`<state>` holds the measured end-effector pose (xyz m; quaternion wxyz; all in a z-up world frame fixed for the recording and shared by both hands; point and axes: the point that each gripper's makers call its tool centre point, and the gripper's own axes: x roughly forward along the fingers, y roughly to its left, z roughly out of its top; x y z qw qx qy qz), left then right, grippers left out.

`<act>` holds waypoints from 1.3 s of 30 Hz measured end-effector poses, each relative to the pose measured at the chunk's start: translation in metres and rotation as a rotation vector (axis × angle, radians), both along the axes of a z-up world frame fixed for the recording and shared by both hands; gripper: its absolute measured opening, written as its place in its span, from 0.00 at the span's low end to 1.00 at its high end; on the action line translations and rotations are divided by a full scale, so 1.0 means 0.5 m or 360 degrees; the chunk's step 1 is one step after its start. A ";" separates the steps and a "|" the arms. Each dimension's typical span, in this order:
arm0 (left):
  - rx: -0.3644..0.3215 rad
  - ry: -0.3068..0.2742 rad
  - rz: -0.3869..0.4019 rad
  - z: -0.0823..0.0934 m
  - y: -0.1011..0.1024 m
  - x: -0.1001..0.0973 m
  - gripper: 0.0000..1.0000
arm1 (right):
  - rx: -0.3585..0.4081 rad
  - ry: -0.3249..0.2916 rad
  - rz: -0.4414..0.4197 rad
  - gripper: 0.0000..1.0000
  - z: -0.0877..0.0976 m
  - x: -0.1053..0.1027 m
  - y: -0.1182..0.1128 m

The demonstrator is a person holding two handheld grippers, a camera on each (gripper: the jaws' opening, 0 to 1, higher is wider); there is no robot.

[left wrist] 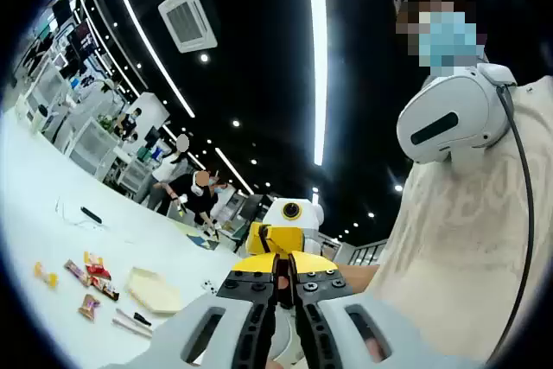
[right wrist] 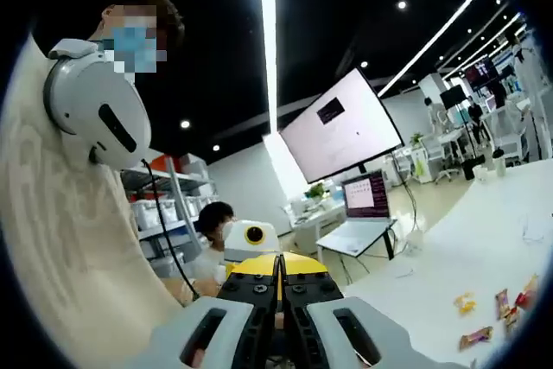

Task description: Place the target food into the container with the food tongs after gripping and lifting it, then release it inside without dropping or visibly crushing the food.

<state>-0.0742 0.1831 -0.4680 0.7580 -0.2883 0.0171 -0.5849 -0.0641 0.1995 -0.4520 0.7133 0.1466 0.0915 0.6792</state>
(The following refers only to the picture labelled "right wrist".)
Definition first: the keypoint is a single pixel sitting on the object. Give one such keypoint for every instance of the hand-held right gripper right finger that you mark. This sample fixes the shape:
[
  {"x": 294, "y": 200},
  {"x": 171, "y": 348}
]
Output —
[{"x": 371, "y": 326}]

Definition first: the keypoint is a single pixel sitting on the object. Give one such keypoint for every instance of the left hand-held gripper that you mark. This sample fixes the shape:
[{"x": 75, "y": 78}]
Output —
[{"x": 239, "y": 241}]

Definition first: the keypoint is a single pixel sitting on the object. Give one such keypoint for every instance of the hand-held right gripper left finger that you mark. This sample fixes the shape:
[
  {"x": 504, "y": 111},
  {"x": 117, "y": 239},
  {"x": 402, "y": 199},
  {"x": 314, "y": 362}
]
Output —
[{"x": 203, "y": 326}]

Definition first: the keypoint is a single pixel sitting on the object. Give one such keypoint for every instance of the yellow pastry food packet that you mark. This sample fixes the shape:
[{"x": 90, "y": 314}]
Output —
[
  {"x": 532, "y": 282},
  {"x": 464, "y": 302}
]

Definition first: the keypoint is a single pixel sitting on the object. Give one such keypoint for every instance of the brown purple-label food bar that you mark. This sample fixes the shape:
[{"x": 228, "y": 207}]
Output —
[
  {"x": 475, "y": 337},
  {"x": 503, "y": 304}
]

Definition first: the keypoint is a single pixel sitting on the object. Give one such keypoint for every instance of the laptop stand table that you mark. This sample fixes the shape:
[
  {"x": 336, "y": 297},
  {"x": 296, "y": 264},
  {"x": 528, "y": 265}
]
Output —
[{"x": 389, "y": 244}]

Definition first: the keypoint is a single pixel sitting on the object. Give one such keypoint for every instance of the metal storage shelf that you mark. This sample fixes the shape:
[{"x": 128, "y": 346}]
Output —
[{"x": 181, "y": 179}]

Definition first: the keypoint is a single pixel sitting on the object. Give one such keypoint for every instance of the white office desk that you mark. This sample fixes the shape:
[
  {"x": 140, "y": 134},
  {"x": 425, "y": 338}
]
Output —
[{"x": 322, "y": 215}]

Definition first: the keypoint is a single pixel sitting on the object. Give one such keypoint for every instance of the potted plant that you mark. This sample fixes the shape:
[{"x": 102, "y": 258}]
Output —
[
  {"x": 316, "y": 191},
  {"x": 417, "y": 139}
]

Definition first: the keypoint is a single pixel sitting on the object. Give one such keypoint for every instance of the white storage box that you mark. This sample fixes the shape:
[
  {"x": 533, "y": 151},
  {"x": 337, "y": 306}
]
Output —
[{"x": 151, "y": 213}]

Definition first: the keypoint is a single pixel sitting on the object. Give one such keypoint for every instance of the open laptop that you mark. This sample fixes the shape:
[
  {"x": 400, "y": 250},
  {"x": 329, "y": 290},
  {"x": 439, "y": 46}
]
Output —
[{"x": 367, "y": 194}]

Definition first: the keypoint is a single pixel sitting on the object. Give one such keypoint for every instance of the large monitor screen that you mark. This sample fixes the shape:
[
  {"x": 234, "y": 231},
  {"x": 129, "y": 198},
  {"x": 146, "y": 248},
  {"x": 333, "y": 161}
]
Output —
[{"x": 337, "y": 127}]

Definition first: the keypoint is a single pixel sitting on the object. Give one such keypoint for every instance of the person wearing headset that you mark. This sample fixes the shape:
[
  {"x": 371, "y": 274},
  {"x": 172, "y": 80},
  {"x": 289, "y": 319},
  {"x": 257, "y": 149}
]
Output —
[{"x": 65, "y": 235}]

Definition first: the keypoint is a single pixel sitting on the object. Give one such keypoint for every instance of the white office chair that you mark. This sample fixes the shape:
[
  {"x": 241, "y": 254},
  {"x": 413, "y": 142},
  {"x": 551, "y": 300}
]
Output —
[{"x": 445, "y": 161}]

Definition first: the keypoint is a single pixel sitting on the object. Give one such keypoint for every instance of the small white bag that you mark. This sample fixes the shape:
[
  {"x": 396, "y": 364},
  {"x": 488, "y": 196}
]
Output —
[{"x": 481, "y": 173}]

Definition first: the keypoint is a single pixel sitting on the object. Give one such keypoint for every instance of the long ceiling light strip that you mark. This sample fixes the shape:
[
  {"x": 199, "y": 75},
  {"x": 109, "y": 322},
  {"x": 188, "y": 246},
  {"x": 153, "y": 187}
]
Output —
[
  {"x": 268, "y": 40},
  {"x": 433, "y": 37}
]

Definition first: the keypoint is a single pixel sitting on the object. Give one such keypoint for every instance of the white lidded cup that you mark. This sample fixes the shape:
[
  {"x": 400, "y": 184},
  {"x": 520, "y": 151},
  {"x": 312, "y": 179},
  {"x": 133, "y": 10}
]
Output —
[{"x": 500, "y": 163}]

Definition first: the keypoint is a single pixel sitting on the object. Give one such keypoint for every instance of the person's head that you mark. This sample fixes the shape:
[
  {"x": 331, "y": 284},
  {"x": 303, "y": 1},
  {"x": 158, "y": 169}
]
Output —
[{"x": 170, "y": 19}]

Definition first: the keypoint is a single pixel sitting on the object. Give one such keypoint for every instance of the black screen on tripod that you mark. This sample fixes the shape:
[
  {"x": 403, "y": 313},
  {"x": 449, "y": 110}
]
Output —
[{"x": 453, "y": 97}]

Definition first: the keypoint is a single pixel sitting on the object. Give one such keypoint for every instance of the purple wall screen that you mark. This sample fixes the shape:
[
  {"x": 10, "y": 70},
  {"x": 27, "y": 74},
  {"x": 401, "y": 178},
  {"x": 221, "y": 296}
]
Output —
[{"x": 481, "y": 70}]

